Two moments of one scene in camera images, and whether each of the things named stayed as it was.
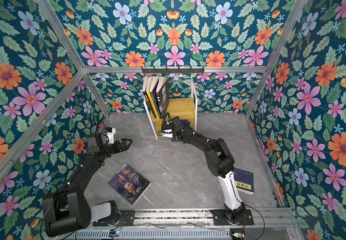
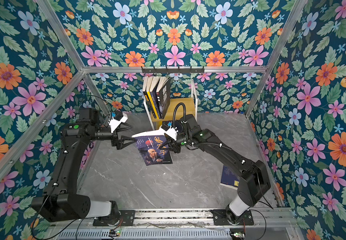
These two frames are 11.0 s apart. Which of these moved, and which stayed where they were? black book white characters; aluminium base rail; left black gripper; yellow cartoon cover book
Moved: left black gripper
Stayed: black book white characters; yellow cartoon cover book; aluminium base rail
